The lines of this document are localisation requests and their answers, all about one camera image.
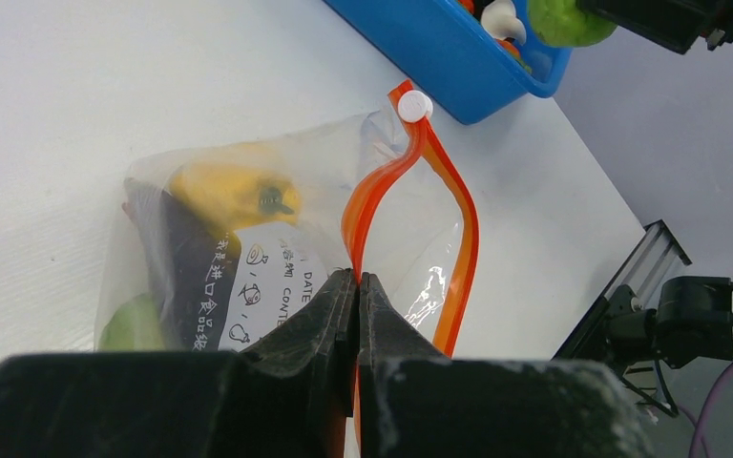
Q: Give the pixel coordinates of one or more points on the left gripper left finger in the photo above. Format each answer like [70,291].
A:
[287,395]

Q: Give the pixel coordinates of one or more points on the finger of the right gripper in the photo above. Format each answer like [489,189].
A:
[673,24]

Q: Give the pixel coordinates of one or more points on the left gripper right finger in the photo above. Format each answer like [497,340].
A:
[416,402]

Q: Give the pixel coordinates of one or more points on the green toy lettuce ball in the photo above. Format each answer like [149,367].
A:
[562,24]

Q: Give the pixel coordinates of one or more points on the dark purple toy eggplant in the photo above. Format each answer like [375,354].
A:
[190,273]

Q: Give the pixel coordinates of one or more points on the green toy cabbage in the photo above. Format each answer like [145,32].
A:
[133,327]

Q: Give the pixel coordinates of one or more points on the clear zip top bag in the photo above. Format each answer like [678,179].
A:
[380,196]

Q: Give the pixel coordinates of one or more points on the yellow toy bell pepper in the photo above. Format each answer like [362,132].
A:
[229,197]

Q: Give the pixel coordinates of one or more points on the white toy mushroom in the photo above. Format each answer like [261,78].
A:
[499,19]

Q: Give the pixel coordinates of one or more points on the blue plastic bin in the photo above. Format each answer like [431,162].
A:
[445,51]

